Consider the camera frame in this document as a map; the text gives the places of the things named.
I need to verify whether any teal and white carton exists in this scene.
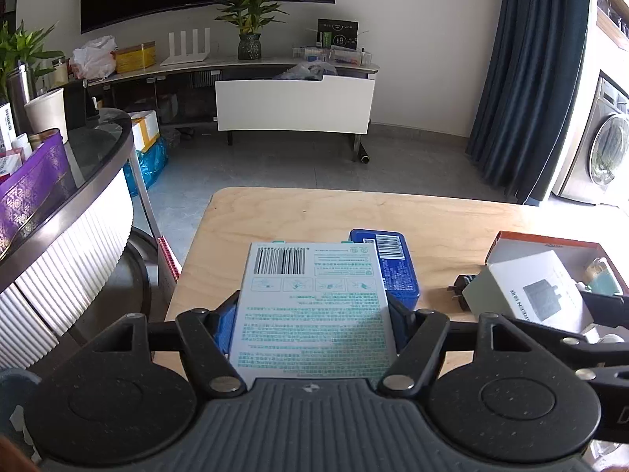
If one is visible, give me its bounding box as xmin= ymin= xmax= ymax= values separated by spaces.
xmin=228 ymin=241 xmax=399 ymax=390

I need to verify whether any dark blue curtain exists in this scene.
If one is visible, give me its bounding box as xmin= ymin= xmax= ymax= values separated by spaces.
xmin=466 ymin=0 xmax=598 ymax=205

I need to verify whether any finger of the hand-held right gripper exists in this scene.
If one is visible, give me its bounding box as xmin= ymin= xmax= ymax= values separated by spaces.
xmin=579 ymin=291 xmax=629 ymax=328
xmin=504 ymin=315 xmax=629 ymax=379

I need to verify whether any light blue bottle clear cap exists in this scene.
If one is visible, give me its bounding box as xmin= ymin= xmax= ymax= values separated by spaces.
xmin=585 ymin=257 xmax=622 ymax=297

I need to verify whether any dark green box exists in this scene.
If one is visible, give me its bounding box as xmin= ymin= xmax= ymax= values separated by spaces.
xmin=317 ymin=18 xmax=359 ymax=50

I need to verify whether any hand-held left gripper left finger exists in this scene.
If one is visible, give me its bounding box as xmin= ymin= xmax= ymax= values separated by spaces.
xmin=86 ymin=295 xmax=246 ymax=396

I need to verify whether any green plant in dark vase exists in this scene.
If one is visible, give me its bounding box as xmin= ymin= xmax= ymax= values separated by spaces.
xmin=213 ymin=0 xmax=291 ymax=61

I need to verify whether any silver washing machine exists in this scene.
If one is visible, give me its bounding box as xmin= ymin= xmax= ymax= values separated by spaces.
xmin=550 ymin=74 xmax=629 ymax=207

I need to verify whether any clear plastic organizer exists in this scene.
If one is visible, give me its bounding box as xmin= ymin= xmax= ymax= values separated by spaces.
xmin=292 ymin=45 xmax=369 ymax=66

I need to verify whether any white paper cup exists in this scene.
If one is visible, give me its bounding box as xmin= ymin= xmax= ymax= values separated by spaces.
xmin=24 ymin=88 xmax=68 ymax=144

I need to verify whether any white charger box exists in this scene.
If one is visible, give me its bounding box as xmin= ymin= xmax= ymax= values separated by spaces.
xmin=462 ymin=250 xmax=595 ymax=335

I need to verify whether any wall shelf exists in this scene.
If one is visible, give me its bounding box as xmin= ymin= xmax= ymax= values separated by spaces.
xmin=597 ymin=0 xmax=629 ymax=50

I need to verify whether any grey plastic bag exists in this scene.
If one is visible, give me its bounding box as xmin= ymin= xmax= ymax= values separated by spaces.
xmin=275 ymin=61 xmax=337 ymax=81

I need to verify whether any white router with antennas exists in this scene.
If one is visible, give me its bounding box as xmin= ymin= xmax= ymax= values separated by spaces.
xmin=160 ymin=28 xmax=212 ymax=66

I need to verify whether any black charger plug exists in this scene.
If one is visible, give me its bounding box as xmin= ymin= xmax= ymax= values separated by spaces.
xmin=447 ymin=274 xmax=480 ymax=312

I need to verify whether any steel thermos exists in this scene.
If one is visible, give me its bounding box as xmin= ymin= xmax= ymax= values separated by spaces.
xmin=6 ymin=61 xmax=37 ymax=133

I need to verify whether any white carton yellow tape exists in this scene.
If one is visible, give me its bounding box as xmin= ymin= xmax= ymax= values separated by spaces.
xmin=129 ymin=109 xmax=161 ymax=152

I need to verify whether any white medicine box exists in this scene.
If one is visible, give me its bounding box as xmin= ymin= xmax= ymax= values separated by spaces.
xmin=0 ymin=103 xmax=15 ymax=151

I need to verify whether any white television cabinet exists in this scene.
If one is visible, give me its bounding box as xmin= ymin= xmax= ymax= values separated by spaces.
xmin=86 ymin=56 xmax=380 ymax=163

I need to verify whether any purple patterned tin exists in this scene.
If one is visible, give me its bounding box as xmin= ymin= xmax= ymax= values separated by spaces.
xmin=0 ymin=129 xmax=77 ymax=256

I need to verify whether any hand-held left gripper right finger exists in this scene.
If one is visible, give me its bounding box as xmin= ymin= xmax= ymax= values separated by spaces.
xmin=376 ymin=297 xmax=546 ymax=396

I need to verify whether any blue plastic bag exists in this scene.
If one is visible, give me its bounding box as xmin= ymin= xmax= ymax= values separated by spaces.
xmin=123 ymin=138 xmax=169 ymax=192

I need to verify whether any orange and white cardboard box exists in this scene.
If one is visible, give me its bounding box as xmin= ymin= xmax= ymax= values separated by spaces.
xmin=486 ymin=230 xmax=629 ymax=345

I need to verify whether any white plastic bag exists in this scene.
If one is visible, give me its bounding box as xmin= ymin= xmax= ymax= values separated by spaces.
xmin=71 ymin=35 xmax=119 ymax=79

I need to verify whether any blue tin case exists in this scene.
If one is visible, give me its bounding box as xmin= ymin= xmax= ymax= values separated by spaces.
xmin=349 ymin=229 xmax=421 ymax=312

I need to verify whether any leafy green plant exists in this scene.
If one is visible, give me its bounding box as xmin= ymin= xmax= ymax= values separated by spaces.
xmin=0 ymin=20 xmax=64 ymax=104

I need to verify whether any yellow tin box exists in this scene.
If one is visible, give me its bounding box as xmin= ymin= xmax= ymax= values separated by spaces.
xmin=115 ymin=42 xmax=156 ymax=74

